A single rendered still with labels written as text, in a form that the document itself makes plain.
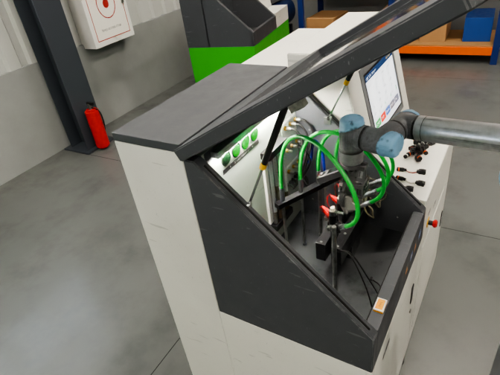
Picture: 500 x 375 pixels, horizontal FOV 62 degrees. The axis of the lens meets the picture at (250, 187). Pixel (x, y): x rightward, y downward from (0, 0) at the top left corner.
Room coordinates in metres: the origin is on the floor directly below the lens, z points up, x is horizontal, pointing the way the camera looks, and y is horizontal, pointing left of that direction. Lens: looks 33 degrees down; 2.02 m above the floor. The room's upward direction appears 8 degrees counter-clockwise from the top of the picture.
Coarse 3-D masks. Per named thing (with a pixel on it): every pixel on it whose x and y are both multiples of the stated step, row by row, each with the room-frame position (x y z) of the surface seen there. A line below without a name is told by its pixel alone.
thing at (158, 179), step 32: (256, 64) 1.84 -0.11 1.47; (192, 96) 1.46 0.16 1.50; (224, 96) 1.42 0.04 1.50; (128, 128) 1.26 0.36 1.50; (160, 128) 1.22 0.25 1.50; (192, 128) 1.18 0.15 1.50; (128, 160) 1.22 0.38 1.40; (160, 160) 1.14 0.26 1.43; (160, 192) 1.16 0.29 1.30; (160, 224) 1.19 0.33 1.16; (192, 224) 1.10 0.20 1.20; (160, 256) 1.22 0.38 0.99; (192, 256) 1.12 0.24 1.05; (192, 288) 1.15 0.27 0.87; (192, 320) 1.18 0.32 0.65; (192, 352) 1.21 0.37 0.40; (224, 352) 1.10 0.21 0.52
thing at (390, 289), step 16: (416, 224) 1.23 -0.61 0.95; (400, 240) 1.15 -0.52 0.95; (416, 240) 1.20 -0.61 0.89; (400, 256) 1.07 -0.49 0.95; (400, 272) 1.00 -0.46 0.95; (384, 288) 0.94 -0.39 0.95; (400, 288) 1.02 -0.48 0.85; (368, 320) 0.82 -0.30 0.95; (384, 320) 0.84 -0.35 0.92; (384, 336) 0.85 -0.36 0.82
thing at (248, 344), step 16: (224, 320) 1.07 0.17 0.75; (240, 320) 1.03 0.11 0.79; (240, 336) 1.04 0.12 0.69; (256, 336) 0.99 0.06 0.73; (272, 336) 0.95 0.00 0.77; (240, 352) 1.05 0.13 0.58; (256, 352) 1.00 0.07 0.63; (272, 352) 0.96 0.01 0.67; (288, 352) 0.92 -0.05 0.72; (304, 352) 0.88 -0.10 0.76; (320, 352) 0.85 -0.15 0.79; (240, 368) 1.06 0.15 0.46; (256, 368) 1.01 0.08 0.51; (272, 368) 0.96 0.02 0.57; (288, 368) 0.92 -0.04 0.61; (304, 368) 0.88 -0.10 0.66; (320, 368) 0.85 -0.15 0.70; (336, 368) 0.81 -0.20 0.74; (352, 368) 0.78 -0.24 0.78
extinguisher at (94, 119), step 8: (88, 104) 4.41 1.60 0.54; (88, 112) 4.37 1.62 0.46; (96, 112) 4.38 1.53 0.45; (88, 120) 4.37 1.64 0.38; (96, 120) 4.36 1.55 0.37; (96, 128) 4.35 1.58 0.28; (104, 128) 4.43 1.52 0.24; (96, 136) 4.35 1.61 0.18; (104, 136) 4.38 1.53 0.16; (96, 144) 4.38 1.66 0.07; (104, 144) 4.36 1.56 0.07
